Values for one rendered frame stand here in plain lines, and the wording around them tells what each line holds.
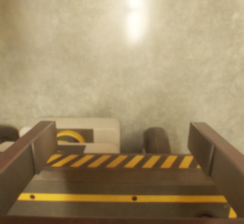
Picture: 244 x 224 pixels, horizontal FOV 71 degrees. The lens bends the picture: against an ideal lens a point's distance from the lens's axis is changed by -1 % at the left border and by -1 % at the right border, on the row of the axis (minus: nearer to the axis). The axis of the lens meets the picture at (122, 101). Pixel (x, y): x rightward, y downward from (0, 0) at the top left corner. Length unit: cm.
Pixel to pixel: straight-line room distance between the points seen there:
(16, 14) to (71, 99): 29
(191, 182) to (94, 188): 15
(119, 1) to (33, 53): 30
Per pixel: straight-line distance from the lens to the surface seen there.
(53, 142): 17
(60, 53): 57
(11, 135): 66
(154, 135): 48
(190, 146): 17
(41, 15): 60
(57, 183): 31
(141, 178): 28
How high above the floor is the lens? 54
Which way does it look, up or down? 74 degrees down
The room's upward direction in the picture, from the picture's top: 178 degrees counter-clockwise
